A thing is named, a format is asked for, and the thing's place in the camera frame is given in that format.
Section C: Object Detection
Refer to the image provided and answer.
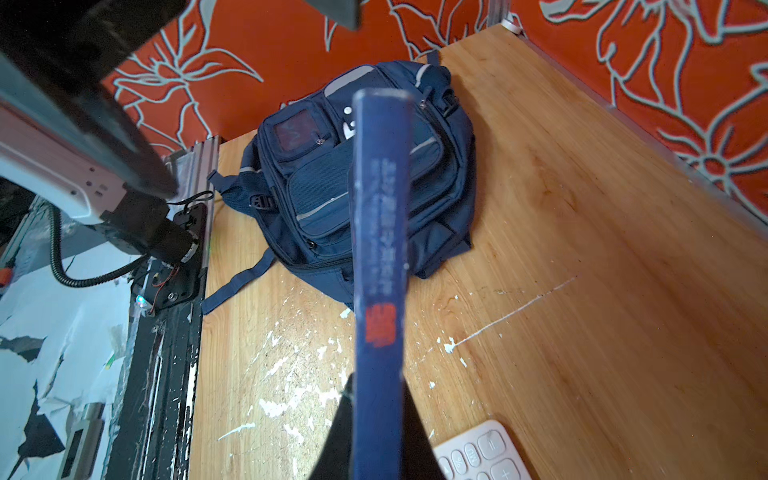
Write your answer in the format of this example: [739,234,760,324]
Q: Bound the navy blue backpack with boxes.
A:
[200,49,478,316]

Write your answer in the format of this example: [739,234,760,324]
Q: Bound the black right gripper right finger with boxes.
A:
[401,383,445,480]

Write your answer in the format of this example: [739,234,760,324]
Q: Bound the dark blue book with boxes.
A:
[350,88,413,479]

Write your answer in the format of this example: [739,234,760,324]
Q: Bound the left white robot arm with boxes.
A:
[1,1,265,479]

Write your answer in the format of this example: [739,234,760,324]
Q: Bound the white pink calculator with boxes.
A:
[433,420,532,480]

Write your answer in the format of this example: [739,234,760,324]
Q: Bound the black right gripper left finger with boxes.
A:
[309,374,354,480]

